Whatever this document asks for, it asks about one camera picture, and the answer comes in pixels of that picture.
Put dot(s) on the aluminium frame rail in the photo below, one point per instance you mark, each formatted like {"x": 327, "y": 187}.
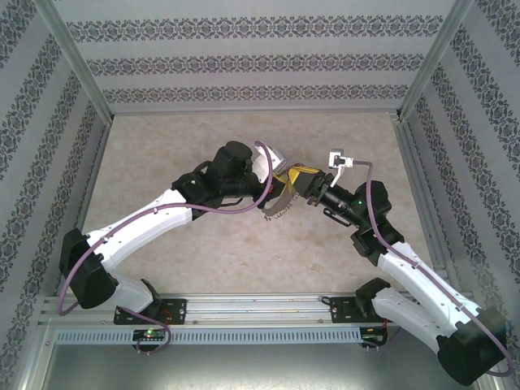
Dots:
{"x": 252, "y": 110}

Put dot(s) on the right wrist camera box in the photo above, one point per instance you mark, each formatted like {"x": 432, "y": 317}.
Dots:
{"x": 339, "y": 160}

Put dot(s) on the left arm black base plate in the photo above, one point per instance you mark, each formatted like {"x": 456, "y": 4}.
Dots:
{"x": 178, "y": 310}

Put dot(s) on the aluminium frame bar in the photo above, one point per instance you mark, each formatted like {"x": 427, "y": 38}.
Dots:
{"x": 29, "y": 373}
{"x": 496, "y": 385}

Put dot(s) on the aluminium frame post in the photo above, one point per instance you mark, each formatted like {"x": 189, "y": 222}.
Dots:
{"x": 430, "y": 61}
{"x": 75, "y": 61}

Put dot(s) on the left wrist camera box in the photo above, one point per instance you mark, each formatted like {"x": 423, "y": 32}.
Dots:
{"x": 264, "y": 166}

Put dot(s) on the aluminium mounting rail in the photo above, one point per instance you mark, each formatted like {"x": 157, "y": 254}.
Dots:
{"x": 260, "y": 308}

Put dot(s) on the grey metal sheet panel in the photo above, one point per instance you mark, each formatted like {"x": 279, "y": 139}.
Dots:
{"x": 260, "y": 369}

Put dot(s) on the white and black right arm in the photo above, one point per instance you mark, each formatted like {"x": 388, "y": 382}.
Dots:
{"x": 402, "y": 310}

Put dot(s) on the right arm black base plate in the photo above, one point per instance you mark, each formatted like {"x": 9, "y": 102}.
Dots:
{"x": 339, "y": 313}

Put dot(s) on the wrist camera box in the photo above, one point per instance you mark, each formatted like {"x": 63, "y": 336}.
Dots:
{"x": 264, "y": 166}
{"x": 339, "y": 160}

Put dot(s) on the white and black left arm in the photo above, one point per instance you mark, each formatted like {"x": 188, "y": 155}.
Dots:
{"x": 146, "y": 221}

